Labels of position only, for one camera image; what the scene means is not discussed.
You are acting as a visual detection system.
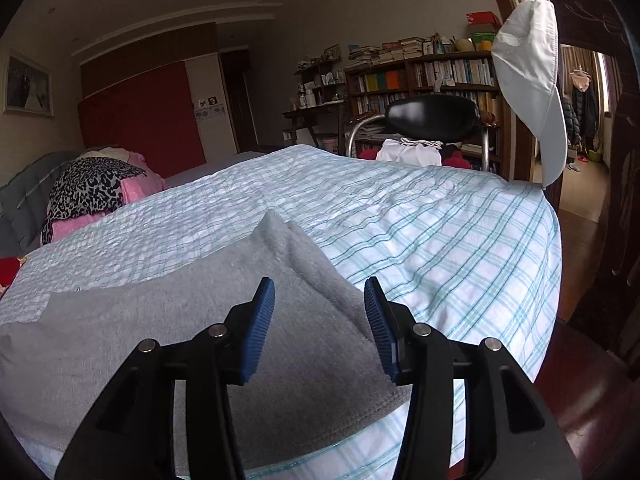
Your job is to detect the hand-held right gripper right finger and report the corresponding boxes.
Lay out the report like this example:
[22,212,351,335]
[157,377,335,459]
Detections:
[364,276,583,480]

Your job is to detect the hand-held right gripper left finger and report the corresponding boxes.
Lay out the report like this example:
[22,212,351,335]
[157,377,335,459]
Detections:
[54,276,277,480]

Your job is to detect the grey pants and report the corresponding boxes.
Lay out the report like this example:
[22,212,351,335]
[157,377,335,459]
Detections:
[0,209,413,471]

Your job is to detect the plaid bed sheet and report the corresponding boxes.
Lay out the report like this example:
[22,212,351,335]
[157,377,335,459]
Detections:
[0,144,563,480]

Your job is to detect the grey bed cover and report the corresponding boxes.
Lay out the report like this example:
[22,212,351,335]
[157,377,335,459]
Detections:
[165,150,281,188]

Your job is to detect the white cloth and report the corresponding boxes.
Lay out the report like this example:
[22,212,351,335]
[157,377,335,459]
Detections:
[375,137,443,167]

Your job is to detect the pink pillow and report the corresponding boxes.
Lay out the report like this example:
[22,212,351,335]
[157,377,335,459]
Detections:
[50,152,168,241]

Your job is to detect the dark wooden footboard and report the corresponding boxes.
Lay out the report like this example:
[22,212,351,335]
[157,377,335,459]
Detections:
[535,317,640,480]

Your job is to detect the black chair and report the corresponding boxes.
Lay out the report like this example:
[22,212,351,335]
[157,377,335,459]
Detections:
[345,95,501,171]

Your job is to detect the leopard print cloth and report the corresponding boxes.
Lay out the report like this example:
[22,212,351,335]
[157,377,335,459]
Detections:
[40,156,148,246]

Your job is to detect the dark closet door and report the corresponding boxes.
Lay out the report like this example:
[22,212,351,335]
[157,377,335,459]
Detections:
[220,47,258,156]

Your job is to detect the wooden desk with shelf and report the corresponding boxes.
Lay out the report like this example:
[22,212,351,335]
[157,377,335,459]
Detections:
[281,57,351,153]

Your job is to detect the wooden bookshelf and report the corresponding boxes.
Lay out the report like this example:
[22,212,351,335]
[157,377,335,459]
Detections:
[344,50,516,181]

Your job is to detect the red printed cloth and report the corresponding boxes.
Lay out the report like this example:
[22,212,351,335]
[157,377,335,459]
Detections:
[0,255,21,291]

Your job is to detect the grey folded quilt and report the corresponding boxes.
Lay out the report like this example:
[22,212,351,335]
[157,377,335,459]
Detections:
[0,150,83,261]

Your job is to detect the stack of books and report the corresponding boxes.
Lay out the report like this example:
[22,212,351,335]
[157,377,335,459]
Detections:
[345,35,426,68]

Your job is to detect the black coat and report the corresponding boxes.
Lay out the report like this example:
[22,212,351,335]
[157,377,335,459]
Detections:
[560,87,598,148]

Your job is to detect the carved wooden door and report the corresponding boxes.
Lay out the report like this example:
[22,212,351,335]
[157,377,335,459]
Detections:
[545,0,640,356]

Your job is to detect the white cap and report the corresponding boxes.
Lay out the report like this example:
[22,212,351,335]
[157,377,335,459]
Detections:
[491,0,569,191]

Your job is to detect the wall stickers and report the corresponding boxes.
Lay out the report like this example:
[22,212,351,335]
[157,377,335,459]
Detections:
[192,95,226,121]

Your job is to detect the red wall panel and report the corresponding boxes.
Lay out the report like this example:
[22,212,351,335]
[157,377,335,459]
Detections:
[77,60,208,173]

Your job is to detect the framed wall picture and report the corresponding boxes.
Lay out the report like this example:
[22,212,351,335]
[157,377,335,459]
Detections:
[2,50,55,118]

